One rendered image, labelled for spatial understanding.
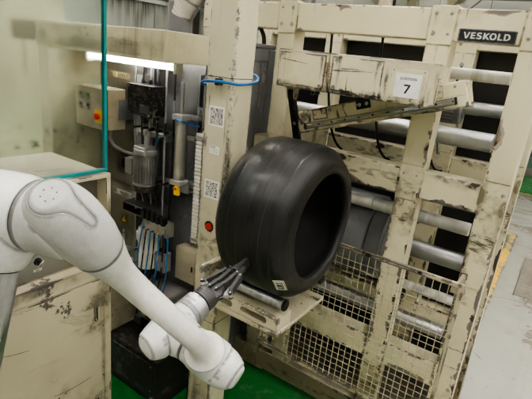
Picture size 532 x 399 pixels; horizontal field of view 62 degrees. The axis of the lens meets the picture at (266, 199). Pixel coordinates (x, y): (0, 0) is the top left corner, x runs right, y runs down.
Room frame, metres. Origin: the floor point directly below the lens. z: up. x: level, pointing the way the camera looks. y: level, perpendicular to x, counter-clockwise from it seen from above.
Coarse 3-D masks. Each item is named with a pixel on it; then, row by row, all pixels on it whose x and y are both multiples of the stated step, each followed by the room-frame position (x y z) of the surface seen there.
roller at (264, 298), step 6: (216, 270) 1.58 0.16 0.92; (246, 282) 1.51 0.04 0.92; (240, 288) 1.50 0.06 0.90; (246, 288) 1.49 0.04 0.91; (252, 288) 1.48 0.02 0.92; (258, 288) 1.48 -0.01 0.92; (252, 294) 1.47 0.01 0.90; (258, 294) 1.45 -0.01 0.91; (264, 294) 1.45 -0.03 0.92; (270, 294) 1.44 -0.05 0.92; (264, 300) 1.44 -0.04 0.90; (270, 300) 1.42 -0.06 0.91; (276, 300) 1.42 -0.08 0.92; (282, 300) 1.41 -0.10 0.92; (276, 306) 1.41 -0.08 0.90; (282, 306) 1.40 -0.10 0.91
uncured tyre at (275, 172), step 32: (256, 160) 1.47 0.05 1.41; (288, 160) 1.44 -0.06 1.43; (320, 160) 1.47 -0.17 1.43; (224, 192) 1.44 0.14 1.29; (256, 192) 1.37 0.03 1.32; (288, 192) 1.35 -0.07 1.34; (320, 192) 1.82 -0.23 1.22; (224, 224) 1.39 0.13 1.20; (256, 224) 1.33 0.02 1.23; (288, 224) 1.32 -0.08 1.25; (320, 224) 1.80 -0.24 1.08; (224, 256) 1.41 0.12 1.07; (256, 256) 1.32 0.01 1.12; (288, 256) 1.33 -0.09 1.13; (320, 256) 1.70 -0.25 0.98; (288, 288) 1.37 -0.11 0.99
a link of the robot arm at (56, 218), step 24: (24, 192) 0.70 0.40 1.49; (48, 192) 0.66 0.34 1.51; (72, 192) 0.67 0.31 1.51; (24, 216) 0.65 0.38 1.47; (48, 216) 0.64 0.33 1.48; (72, 216) 0.66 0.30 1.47; (96, 216) 0.69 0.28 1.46; (24, 240) 0.67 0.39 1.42; (48, 240) 0.65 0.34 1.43; (72, 240) 0.66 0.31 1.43; (96, 240) 0.69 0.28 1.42; (120, 240) 0.76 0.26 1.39; (96, 264) 0.71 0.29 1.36
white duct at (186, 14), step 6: (174, 0) 2.22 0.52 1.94; (180, 0) 2.19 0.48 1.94; (186, 0) 2.18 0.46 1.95; (192, 0) 2.18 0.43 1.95; (198, 0) 2.19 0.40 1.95; (174, 6) 2.21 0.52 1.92; (180, 6) 2.20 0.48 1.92; (186, 6) 2.20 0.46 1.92; (192, 6) 2.20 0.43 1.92; (174, 12) 2.21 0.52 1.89; (180, 12) 2.21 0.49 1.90; (186, 12) 2.21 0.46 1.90; (192, 12) 2.22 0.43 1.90; (186, 18) 2.23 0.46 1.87
